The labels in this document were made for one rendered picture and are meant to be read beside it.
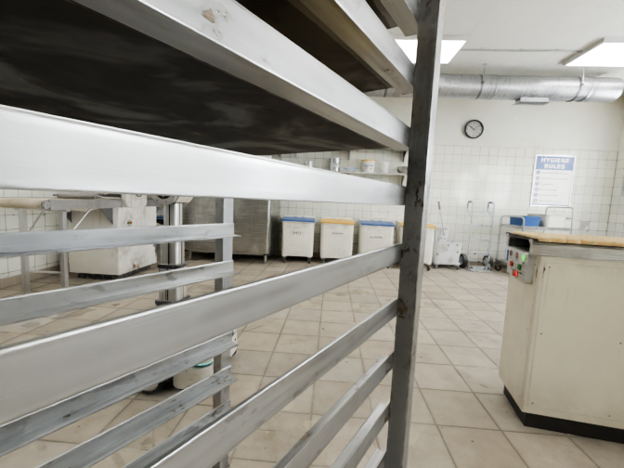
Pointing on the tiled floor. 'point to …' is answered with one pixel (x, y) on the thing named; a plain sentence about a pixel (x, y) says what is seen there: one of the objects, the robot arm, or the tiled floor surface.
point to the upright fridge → (250, 226)
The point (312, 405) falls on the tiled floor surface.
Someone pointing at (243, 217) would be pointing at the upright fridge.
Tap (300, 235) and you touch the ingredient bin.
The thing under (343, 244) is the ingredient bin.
